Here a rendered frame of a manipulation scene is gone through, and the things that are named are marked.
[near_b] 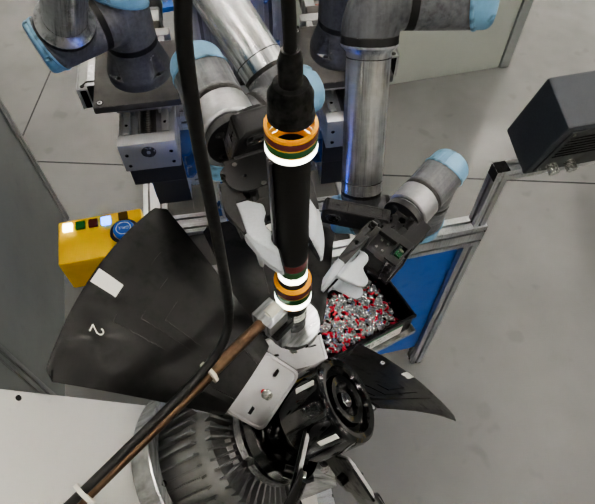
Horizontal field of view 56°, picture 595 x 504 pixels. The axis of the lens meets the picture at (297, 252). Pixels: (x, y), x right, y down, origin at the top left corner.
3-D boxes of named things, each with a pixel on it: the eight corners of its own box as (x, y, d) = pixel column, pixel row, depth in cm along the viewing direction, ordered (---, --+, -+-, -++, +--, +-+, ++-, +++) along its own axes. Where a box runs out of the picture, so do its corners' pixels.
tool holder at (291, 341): (285, 372, 71) (283, 340, 63) (245, 338, 73) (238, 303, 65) (330, 324, 75) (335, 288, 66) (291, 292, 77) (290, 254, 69)
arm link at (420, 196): (407, 173, 96) (396, 200, 103) (391, 189, 94) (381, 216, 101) (443, 199, 94) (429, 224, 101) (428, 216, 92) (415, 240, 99)
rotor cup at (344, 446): (323, 483, 81) (397, 453, 75) (254, 484, 71) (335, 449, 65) (300, 388, 89) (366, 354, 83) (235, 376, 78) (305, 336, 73)
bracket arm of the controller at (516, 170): (493, 182, 120) (497, 173, 117) (487, 172, 121) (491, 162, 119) (594, 163, 123) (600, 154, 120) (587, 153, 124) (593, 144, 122)
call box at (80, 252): (76, 292, 112) (57, 264, 103) (75, 251, 117) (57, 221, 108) (156, 276, 114) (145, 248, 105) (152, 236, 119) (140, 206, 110)
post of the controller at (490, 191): (473, 227, 134) (498, 173, 117) (468, 217, 135) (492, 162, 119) (484, 225, 134) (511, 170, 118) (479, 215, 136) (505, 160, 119)
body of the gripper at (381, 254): (393, 268, 87) (436, 219, 92) (350, 235, 89) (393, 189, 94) (383, 289, 93) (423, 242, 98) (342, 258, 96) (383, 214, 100)
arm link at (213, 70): (225, 79, 81) (218, 26, 73) (252, 129, 75) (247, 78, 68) (172, 94, 79) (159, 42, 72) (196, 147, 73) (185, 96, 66)
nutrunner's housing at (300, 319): (294, 352, 75) (292, 76, 36) (273, 334, 76) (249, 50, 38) (313, 332, 77) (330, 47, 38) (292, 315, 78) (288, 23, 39)
